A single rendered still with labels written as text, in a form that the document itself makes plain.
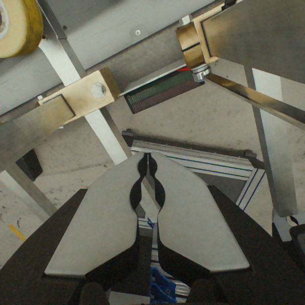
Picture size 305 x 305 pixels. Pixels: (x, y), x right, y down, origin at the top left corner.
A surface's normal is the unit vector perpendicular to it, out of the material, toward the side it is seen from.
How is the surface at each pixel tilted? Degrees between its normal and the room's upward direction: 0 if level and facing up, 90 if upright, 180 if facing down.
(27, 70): 0
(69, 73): 0
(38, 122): 90
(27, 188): 90
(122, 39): 0
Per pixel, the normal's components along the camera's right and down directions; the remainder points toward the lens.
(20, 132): 0.91, -0.33
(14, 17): -0.07, 0.50
